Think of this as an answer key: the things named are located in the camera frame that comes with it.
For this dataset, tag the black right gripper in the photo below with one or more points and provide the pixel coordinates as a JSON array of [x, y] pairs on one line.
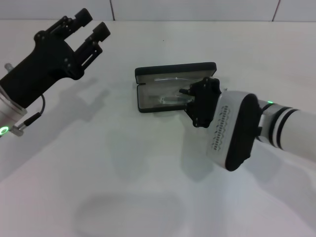
[[205, 103]]

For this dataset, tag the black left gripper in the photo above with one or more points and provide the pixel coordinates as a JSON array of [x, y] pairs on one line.
[[44, 64]]

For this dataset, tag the clear white glasses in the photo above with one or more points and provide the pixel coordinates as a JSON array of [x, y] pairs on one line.
[[172, 100]]

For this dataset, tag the black glasses case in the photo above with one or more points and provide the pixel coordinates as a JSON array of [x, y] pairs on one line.
[[150, 101]]

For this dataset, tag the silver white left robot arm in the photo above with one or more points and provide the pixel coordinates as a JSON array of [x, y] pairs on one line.
[[7, 113]]

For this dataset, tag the white striped right robot arm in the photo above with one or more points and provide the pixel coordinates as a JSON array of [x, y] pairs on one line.
[[293, 128]]

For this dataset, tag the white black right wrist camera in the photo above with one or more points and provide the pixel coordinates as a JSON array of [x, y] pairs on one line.
[[229, 128]]

